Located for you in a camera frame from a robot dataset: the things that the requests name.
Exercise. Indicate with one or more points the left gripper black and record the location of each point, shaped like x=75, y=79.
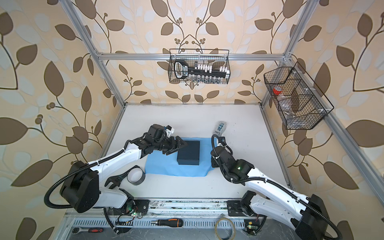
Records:
x=178, y=144

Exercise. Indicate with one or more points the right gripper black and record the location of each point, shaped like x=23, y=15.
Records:
x=213, y=163

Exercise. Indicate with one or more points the dark navy gift box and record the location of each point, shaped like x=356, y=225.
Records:
x=190, y=154

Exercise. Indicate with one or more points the light blue wrapping paper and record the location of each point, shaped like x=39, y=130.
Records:
x=160, y=164

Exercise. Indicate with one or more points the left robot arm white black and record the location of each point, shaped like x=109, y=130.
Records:
x=93, y=185

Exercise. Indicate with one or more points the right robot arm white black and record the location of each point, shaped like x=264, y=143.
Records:
x=308, y=216

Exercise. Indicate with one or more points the grey tape dispenser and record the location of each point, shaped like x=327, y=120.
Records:
x=220, y=128

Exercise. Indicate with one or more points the clear tape roll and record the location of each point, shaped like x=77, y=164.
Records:
x=225, y=229

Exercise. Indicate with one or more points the black orange screwdriver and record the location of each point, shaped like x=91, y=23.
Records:
x=173, y=223

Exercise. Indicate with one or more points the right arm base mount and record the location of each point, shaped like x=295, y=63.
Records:
x=241, y=209

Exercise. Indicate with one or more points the grey duct tape roll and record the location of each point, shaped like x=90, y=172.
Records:
x=136, y=176

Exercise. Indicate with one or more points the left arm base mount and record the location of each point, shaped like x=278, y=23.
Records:
x=136, y=206

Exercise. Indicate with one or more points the black socket set rail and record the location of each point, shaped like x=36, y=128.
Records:
x=196, y=71

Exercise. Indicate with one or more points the back wire basket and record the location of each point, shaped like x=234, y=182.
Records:
x=215, y=57

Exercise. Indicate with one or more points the wire basket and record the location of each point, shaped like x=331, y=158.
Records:
x=215, y=57
x=302, y=104

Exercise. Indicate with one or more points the right wire basket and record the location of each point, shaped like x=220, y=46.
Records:
x=302, y=104

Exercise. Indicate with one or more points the red handled ratchet wrench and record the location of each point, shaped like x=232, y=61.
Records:
x=78, y=230

